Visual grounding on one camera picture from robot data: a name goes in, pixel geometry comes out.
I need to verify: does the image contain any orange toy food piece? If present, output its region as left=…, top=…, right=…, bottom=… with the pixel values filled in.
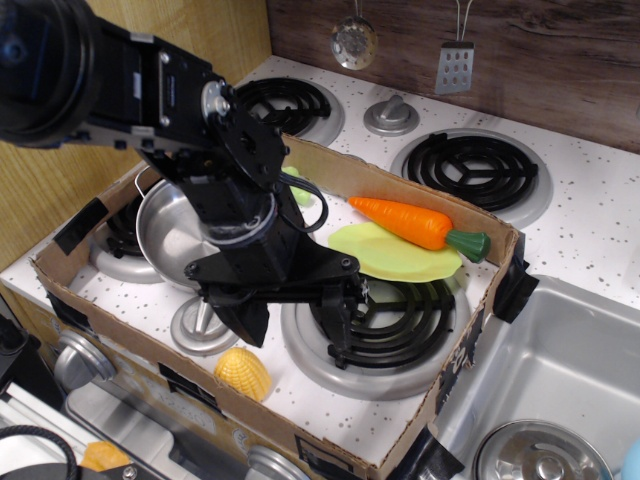
left=80, top=441, right=131, bottom=472

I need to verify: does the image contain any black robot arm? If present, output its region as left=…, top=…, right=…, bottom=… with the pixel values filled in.
left=1, top=1, right=366, bottom=368

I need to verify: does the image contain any black burner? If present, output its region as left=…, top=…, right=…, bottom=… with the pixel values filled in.
left=236, top=77, right=345, bottom=146
left=281, top=277, right=471, bottom=401
left=390, top=128, right=553, bottom=229
left=90, top=195, right=162, bottom=284

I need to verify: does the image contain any silver front stove knob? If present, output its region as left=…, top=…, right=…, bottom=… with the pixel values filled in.
left=170, top=297, right=238, bottom=357

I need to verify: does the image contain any cardboard fence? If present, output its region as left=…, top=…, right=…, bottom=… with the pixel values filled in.
left=33, top=136, right=526, bottom=479

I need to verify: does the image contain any silver pot lid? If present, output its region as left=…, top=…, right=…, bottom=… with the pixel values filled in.
left=472, top=420, right=614, bottom=480

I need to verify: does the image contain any silver sink basin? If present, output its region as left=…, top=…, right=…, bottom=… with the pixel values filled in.
left=436, top=276, right=639, bottom=479

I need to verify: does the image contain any yellow-green plastic plate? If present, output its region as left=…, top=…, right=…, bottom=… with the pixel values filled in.
left=328, top=222, right=462, bottom=283

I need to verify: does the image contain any silver back stove knob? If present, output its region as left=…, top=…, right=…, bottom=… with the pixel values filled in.
left=363, top=95, right=420, bottom=137

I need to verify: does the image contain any back right black burner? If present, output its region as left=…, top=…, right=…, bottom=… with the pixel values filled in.
left=390, top=128, right=553, bottom=229

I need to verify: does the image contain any green toy broccoli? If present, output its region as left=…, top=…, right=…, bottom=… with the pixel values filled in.
left=281, top=166, right=311, bottom=206

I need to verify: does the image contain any silver oven knob right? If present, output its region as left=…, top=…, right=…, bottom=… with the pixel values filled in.
left=244, top=445, right=310, bottom=480

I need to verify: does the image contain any front right black burner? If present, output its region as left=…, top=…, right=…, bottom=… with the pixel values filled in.
left=281, top=277, right=471, bottom=401

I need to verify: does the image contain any silver oven knob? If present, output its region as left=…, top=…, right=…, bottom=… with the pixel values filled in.
left=54, top=330, right=116, bottom=391
left=244, top=445, right=310, bottom=480

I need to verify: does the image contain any silver oven knob left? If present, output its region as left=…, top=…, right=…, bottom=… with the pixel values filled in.
left=54, top=330, right=116, bottom=391

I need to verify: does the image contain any silver stove knob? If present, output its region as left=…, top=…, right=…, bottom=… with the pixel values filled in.
left=363, top=95, right=420, bottom=137
left=170, top=297, right=238, bottom=357

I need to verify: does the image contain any light blue object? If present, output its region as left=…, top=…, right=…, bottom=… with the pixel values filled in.
left=620, top=440, right=640, bottom=480

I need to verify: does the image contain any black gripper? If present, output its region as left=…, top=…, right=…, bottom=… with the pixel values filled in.
left=183, top=192, right=374, bottom=370

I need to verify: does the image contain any hanging silver slotted spoon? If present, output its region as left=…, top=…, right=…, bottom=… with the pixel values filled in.
left=330, top=0, right=378, bottom=71

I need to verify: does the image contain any front left black burner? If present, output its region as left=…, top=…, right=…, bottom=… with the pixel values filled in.
left=90, top=195, right=162, bottom=284

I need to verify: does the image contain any yellow toy corn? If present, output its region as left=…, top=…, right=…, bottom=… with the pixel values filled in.
left=214, top=347, right=272, bottom=402

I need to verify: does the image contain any back left black burner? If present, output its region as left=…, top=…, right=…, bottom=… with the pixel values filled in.
left=236, top=77, right=345, bottom=146

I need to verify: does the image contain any hanging silver spatula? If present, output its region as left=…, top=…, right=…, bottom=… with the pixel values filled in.
left=434, top=0, right=475, bottom=95

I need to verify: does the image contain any black cable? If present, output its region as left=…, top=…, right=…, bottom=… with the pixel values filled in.
left=0, top=424, right=79, bottom=480

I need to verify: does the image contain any silver metal pot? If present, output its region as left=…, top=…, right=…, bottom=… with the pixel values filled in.
left=134, top=167, right=219, bottom=292

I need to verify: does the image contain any orange toy carrot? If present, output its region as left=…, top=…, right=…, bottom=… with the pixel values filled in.
left=348, top=197, right=492, bottom=263

